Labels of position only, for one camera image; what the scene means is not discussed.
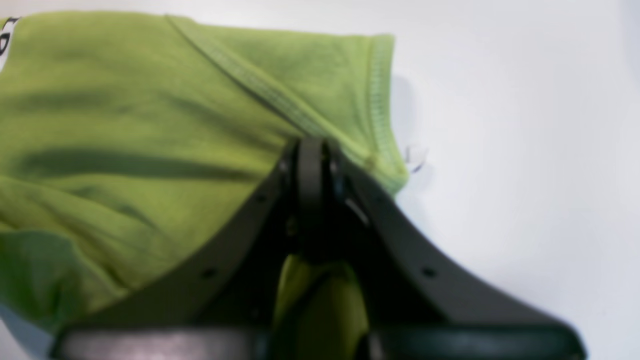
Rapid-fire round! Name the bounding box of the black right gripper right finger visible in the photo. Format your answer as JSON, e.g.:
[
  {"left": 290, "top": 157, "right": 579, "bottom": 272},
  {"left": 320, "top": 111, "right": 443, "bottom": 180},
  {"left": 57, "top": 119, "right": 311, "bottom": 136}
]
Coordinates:
[{"left": 323, "top": 139, "right": 586, "bottom": 360}]

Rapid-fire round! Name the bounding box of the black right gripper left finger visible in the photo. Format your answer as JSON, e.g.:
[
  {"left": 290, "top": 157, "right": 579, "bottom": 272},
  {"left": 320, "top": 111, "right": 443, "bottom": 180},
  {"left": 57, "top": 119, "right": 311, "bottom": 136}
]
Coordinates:
[{"left": 50, "top": 137, "right": 323, "bottom": 360}]

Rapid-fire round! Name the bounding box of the green T-shirt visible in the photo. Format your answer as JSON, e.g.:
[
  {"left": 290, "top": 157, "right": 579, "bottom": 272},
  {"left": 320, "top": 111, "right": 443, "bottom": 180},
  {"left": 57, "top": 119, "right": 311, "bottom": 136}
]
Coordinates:
[{"left": 0, "top": 11, "right": 409, "bottom": 334}]

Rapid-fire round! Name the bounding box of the white label ID3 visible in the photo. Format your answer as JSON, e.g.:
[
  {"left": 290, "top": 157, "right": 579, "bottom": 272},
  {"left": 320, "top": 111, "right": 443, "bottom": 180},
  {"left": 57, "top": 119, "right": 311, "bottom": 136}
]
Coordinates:
[{"left": 0, "top": 16, "right": 22, "bottom": 72}]

